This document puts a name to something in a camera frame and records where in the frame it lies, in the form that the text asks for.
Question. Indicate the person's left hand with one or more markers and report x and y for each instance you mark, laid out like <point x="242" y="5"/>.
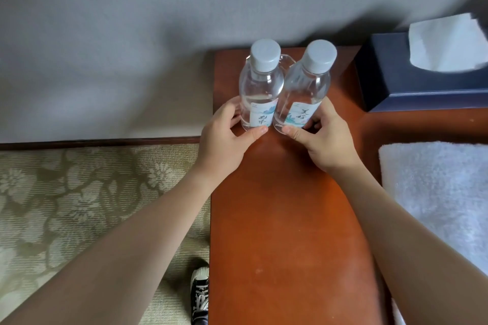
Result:
<point x="220" y="143"/>

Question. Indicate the person's right hand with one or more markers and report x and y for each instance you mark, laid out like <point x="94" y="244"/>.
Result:
<point x="331" y="145"/>

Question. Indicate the person's left thumb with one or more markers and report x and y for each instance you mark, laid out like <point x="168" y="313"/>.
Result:
<point x="249" y="136"/>

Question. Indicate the person's right thumb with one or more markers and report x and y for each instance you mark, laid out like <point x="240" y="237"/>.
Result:
<point x="298" y="133"/>

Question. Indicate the clear water bottle white cap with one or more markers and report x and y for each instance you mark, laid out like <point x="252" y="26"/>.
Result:
<point x="305" y="86"/>
<point x="260" y="86"/>

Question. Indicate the person's left forearm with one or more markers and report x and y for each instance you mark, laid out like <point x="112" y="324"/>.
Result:
<point x="103" y="248"/>

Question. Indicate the person's right forearm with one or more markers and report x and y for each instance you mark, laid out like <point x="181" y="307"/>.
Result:
<point x="411" y="248"/>

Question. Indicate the dark blue tissue box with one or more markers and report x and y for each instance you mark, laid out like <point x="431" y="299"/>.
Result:
<point x="415" y="77"/>

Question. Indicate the white towel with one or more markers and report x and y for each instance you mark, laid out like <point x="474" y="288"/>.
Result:
<point x="442" y="191"/>

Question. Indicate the black and white sneaker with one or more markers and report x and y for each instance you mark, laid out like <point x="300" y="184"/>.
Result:
<point x="200" y="294"/>

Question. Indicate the white tissue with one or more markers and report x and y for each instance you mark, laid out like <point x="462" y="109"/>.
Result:
<point x="444" y="43"/>

